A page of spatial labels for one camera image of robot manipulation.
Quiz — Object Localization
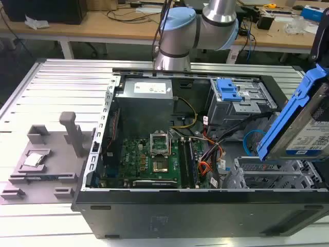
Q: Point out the hard disk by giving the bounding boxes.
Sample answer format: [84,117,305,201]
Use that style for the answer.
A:
[257,63,329,162]

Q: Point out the metal disk bay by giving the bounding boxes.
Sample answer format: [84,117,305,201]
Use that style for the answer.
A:
[225,155,322,191]

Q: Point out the black RAM slot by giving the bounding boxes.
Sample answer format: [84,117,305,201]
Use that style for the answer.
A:
[178,138,190,186]
[187,138,200,186]

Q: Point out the black expansion slot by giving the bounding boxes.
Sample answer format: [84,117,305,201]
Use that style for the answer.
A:
[132,179,178,188]

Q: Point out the blue cardboard box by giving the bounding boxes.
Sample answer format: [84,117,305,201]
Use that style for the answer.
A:
[300,4,325,19]

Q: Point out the clear plastic packaging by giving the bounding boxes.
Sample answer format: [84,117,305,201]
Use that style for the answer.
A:
[283,14,308,36]

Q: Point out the wooden desk with clutter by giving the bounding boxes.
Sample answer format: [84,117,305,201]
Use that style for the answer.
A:
[231,0,329,64]

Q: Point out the small black cube device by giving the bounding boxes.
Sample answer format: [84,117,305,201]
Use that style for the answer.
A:
[257,12,276,30]

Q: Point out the metal drive cage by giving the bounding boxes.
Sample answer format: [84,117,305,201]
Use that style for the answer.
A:
[207,77,279,127]

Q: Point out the blue plastic drive latch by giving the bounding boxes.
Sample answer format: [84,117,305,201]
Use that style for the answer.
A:
[216,78,244,102]

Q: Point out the grey power supply unit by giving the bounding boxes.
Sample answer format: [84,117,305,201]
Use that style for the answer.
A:
[115,78,176,119]

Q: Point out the metal socket cover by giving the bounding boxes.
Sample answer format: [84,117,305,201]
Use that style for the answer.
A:
[149,132,171,156]

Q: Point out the CPU socket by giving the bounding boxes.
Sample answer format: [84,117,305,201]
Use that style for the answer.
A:
[151,157,168,173]

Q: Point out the green motherboard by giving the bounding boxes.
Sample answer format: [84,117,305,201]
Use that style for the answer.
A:
[102,135,202,189]

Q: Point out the black open PC case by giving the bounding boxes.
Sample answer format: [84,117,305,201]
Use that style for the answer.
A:
[70,67,329,239]

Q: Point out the wooden desk white legs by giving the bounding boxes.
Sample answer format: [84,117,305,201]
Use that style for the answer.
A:
[0,0,165,60]

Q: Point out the black box on desk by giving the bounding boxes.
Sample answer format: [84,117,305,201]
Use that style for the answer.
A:
[2,0,88,25]

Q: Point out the grey parts rack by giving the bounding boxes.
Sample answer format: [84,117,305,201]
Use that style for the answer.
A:
[0,111,98,205]

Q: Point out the silver CPU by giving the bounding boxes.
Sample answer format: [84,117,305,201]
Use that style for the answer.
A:
[24,152,45,167]

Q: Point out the blue hanging cable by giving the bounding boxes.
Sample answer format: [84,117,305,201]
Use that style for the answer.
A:
[244,20,258,63]

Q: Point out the blue data wire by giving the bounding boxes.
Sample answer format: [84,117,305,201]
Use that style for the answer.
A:
[242,129,266,158]

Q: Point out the yellow black power cable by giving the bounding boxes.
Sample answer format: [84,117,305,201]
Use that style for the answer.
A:
[170,96,199,130]

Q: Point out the orange yellow power wire bundle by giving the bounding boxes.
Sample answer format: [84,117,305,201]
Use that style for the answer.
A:
[198,137,225,181]

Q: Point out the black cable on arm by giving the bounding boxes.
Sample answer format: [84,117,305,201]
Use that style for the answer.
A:
[151,0,172,77]

